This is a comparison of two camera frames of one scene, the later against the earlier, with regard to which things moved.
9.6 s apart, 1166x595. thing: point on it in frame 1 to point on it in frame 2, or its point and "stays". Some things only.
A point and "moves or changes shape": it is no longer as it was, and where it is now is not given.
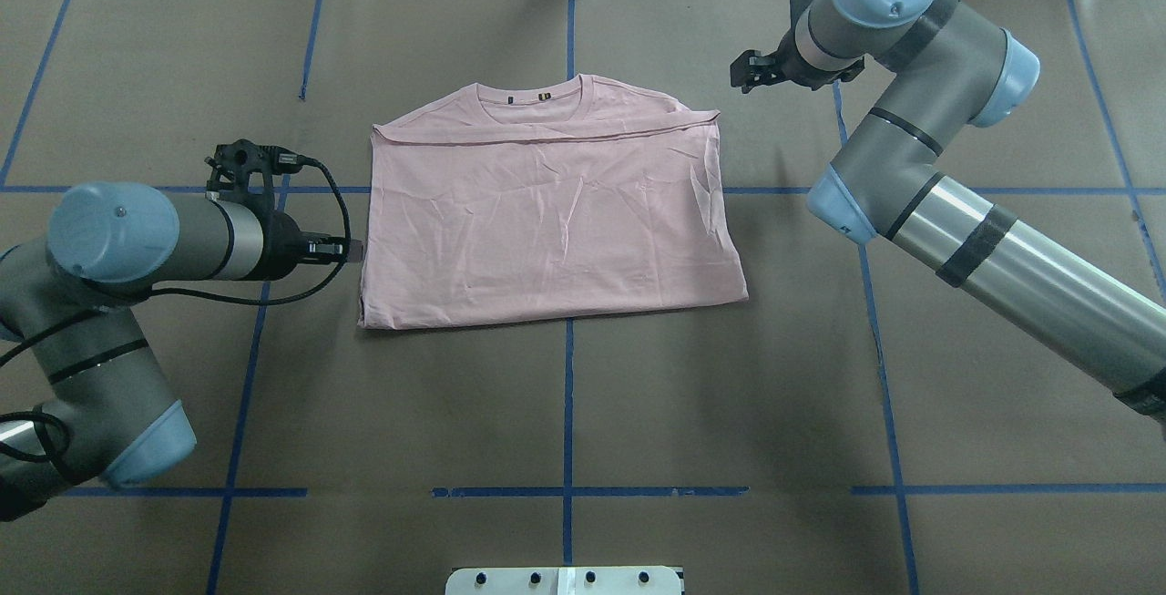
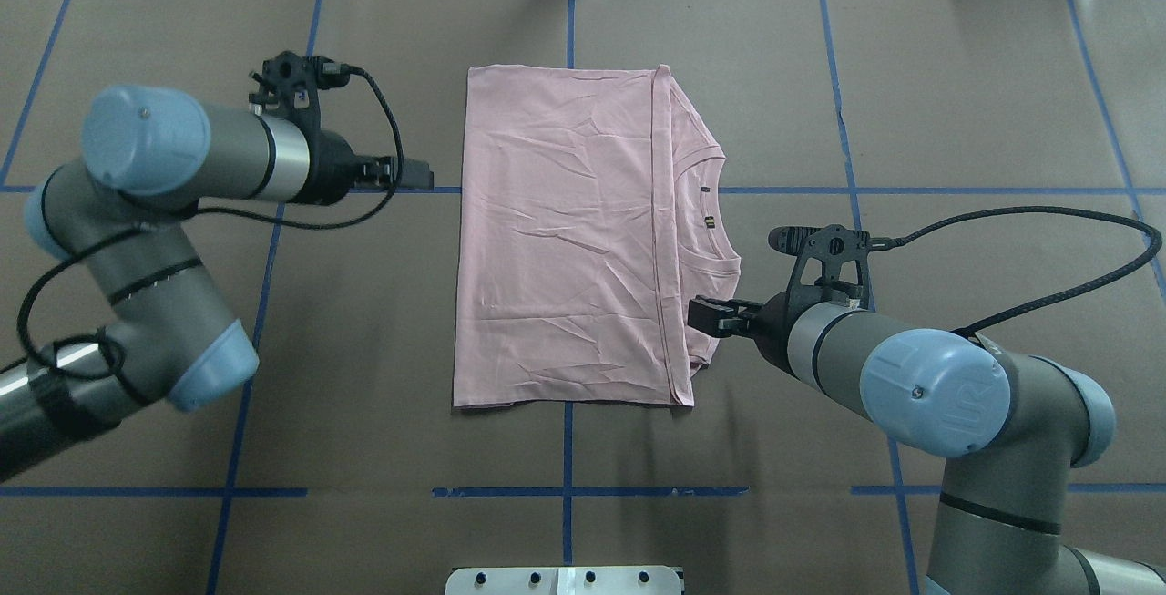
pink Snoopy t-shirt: [557, 198] moves or changes shape
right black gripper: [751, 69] to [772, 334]
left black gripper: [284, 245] to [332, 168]
